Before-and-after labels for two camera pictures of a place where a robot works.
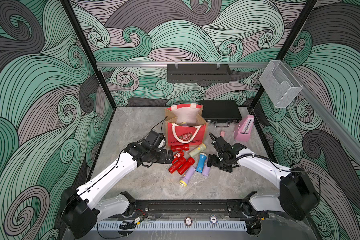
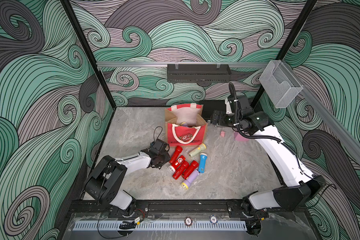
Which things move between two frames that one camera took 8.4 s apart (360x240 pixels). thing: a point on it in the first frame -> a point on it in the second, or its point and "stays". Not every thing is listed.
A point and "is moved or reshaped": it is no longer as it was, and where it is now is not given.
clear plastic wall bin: (279, 84) stays
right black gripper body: (218, 161) -> (226, 120)
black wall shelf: (198, 73) stays
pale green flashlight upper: (197, 151) stays
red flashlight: (176, 148) is moved or reshaped
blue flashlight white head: (201, 162) stays
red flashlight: (178, 160) -> (179, 171)
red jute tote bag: (185, 124) stays
